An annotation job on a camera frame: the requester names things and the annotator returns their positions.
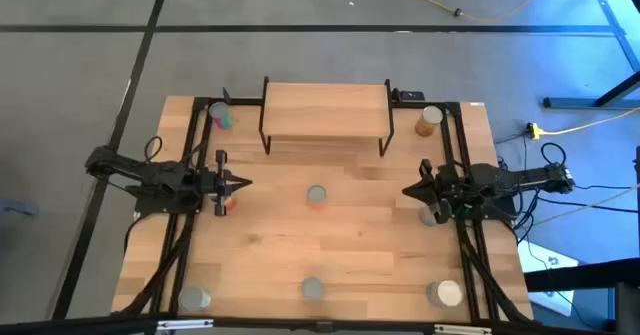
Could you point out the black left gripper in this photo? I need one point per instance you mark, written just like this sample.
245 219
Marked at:
221 160

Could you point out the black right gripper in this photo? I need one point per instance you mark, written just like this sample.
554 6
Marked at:
442 190

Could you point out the red pinto beans can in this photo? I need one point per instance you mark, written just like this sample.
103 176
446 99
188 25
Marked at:
232 204

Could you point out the blue and yellow can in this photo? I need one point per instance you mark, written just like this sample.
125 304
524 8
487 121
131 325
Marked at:
445 294
426 217

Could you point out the pink and teal can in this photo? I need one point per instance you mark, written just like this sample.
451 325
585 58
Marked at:
220 115

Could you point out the orange beans can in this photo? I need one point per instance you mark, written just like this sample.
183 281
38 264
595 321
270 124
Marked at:
429 121

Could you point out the orange red can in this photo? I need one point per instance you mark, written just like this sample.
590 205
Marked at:
316 197

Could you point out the white can with green print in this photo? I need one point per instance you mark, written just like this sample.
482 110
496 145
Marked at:
194 299

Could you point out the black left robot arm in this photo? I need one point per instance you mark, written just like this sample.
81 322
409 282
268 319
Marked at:
150 177

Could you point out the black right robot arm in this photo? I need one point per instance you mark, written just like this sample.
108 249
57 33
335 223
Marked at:
525 177

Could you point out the wooden shelf with black legs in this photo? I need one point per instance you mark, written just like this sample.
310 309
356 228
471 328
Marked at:
325 110

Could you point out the small black box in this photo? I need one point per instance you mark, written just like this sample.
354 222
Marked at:
412 95

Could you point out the yellow power plug block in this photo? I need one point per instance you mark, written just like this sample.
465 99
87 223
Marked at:
535 131

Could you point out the yellow can with black beans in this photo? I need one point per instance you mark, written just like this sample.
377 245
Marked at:
312 288

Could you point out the white printed paper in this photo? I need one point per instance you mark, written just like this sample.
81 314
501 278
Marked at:
542 255

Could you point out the black metal beam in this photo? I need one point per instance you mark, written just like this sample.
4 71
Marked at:
590 275

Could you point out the grey cabinet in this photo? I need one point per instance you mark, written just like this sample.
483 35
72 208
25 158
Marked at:
629 310

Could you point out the black aluminium table frame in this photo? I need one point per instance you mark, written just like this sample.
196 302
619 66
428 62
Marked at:
240 102

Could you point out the silver metal bracket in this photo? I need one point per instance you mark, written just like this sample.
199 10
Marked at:
462 330
185 324

